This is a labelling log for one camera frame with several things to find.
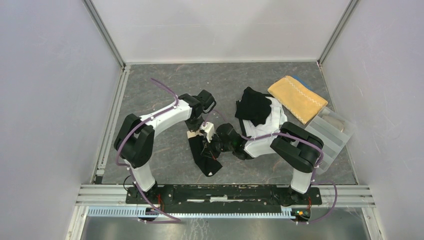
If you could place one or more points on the clear plastic organizer box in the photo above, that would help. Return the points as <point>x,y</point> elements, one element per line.
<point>334,130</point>

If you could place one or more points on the black underwear beige waistband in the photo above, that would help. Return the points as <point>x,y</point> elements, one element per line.
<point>199,147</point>

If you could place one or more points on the aluminium frame rail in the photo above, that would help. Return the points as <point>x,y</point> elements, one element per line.
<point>110,201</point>

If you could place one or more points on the blue cloth under towel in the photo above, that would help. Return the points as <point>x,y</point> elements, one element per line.
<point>302,82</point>

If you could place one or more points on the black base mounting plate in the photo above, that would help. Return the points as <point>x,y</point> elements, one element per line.
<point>224,198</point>

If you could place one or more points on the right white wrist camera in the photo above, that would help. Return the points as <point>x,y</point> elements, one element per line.
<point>208,131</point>

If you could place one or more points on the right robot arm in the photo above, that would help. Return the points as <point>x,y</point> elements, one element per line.
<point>302,150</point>

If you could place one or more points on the black crumpled underwear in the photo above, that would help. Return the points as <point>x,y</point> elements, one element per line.
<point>254,106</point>

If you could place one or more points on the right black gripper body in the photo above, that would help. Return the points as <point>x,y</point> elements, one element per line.
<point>223,147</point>

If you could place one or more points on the folded yellow towel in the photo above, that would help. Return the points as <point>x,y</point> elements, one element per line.
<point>303,103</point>

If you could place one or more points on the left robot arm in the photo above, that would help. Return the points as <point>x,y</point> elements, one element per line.
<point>135,140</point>

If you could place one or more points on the white underwear black waistband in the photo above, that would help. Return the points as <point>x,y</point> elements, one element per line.
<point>273,122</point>

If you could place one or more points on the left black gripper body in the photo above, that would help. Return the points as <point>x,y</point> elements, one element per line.
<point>195,120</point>

